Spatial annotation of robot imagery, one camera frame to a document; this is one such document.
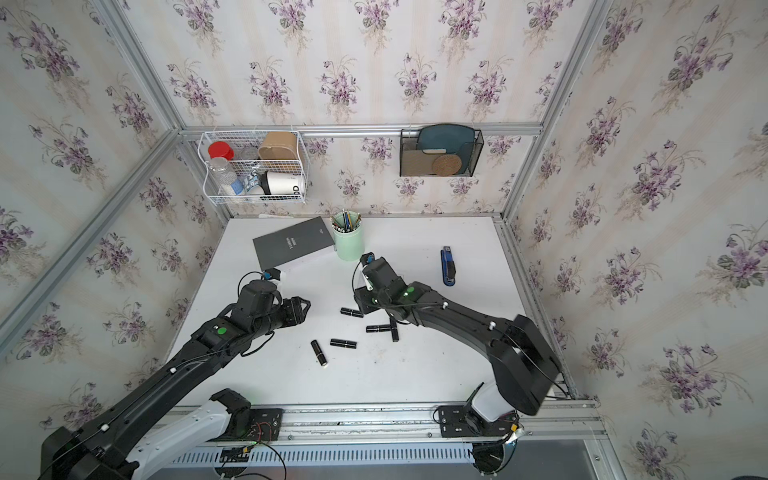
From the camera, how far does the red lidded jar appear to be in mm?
932

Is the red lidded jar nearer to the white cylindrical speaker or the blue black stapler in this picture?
the white cylindrical speaker

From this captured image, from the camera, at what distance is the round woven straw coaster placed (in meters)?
0.97

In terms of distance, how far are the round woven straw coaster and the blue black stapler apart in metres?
0.28

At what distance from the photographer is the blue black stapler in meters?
1.00

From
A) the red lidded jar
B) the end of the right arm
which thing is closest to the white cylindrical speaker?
the red lidded jar
